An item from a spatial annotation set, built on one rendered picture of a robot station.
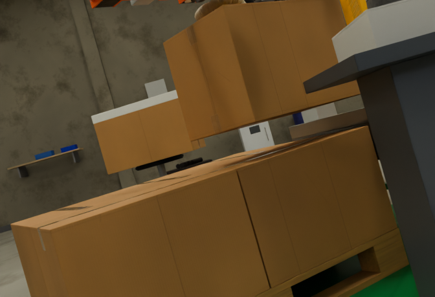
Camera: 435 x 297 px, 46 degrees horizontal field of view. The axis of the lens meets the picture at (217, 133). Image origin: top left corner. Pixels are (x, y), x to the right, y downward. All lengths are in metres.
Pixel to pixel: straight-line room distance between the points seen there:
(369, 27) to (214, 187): 0.67
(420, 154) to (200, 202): 0.65
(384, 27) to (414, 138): 0.28
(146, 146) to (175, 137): 0.20
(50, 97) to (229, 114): 9.81
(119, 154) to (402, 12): 2.42
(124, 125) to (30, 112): 8.23
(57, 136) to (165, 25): 3.28
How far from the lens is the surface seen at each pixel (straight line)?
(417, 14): 1.37
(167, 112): 3.32
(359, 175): 1.96
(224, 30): 1.75
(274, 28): 1.86
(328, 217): 1.86
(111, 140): 3.45
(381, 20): 1.34
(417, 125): 1.38
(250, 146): 9.76
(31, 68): 11.65
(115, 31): 11.44
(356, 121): 2.12
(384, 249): 2.03
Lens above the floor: 0.65
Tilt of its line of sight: level
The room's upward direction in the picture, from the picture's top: 16 degrees counter-clockwise
